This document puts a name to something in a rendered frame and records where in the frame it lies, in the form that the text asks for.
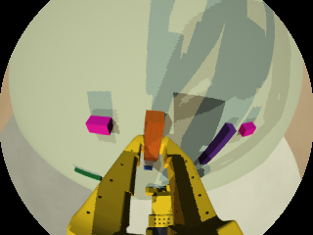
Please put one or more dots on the small magenta block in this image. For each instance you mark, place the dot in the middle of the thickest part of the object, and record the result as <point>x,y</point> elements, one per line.
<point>100,125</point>
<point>247,128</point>

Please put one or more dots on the green rod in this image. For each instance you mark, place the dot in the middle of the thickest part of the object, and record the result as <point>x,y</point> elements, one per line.
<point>97,177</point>

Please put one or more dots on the small blue block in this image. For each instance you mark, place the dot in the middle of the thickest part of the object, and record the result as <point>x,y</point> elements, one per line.
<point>148,167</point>

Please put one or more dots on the purple rod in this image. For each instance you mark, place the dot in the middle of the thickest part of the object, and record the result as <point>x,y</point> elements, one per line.
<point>221,139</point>

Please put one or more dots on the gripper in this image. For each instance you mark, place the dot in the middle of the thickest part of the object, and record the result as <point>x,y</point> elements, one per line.
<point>107,210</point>

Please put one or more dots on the orange rod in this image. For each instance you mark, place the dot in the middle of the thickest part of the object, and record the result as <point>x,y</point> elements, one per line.
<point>154,125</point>

